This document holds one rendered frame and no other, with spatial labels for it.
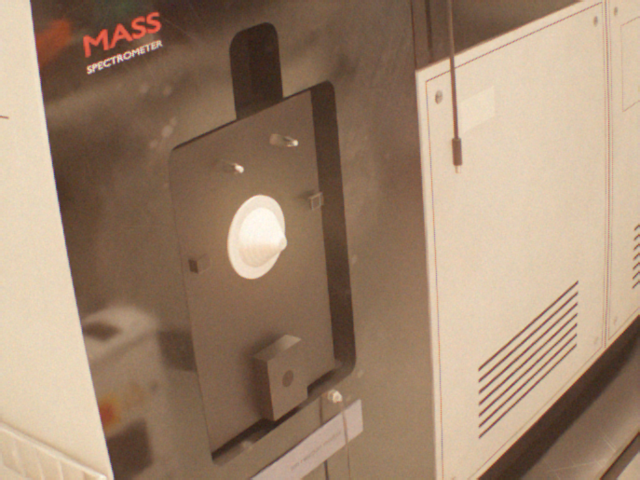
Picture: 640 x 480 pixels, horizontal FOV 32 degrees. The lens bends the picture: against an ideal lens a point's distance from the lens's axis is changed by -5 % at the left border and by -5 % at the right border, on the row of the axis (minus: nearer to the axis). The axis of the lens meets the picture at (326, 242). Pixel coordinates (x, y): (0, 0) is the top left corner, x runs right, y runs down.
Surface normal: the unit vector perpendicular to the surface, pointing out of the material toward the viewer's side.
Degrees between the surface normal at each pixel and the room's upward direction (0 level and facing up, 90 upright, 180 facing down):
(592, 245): 90
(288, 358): 90
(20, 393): 90
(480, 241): 90
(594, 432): 0
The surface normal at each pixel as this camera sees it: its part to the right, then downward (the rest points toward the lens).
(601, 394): -0.08, -0.91
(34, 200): -0.61, 0.37
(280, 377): 0.79, 0.18
